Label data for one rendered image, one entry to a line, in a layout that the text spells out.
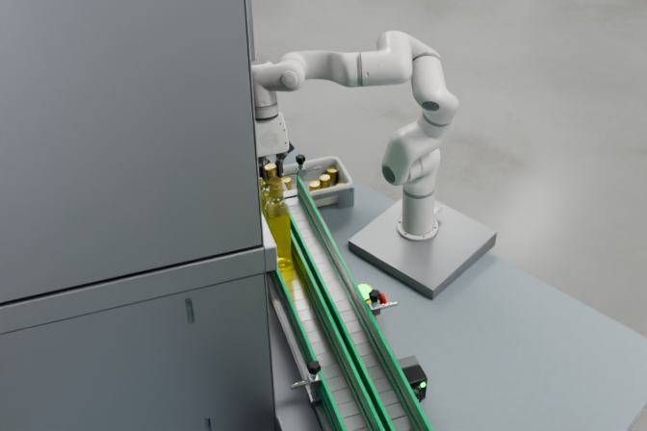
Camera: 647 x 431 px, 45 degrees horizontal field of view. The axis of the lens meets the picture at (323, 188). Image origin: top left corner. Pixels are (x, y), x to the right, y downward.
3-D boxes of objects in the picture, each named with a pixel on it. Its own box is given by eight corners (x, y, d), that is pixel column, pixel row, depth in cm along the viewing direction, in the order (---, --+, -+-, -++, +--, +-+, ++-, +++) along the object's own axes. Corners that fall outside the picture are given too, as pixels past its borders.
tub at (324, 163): (273, 188, 262) (272, 166, 256) (337, 175, 267) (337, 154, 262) (288, 219, 249) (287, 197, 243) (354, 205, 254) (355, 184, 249)
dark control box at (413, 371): (383, 384, 197) (384, 362, 192) (412, 375, 199) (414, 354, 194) (396, 410, 191) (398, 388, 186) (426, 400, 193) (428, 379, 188)
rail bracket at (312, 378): (289, 402, 178) (286, 364, 170) (317, 394, 179) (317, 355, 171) (294, 417, 175) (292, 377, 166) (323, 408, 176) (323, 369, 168)
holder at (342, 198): (258, 192, 260) (257, 173, 256) (336, 176, 267) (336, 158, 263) (272, 223, 248) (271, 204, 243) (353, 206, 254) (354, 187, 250)
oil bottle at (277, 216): (267, 258, 216) (263, 197, 203) (287, 254, 217) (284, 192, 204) (272, 271, 211) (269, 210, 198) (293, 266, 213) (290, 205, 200)
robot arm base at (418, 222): (421, 203, 247) (422, 164, 237) (452, 221, 240) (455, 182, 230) (388, 228, 239) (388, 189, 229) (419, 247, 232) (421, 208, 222)
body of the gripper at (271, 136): (246, 117, 191) (252, 160, 195) (287, 111, 194) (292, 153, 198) (240, 110, 198) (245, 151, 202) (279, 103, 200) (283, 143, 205)
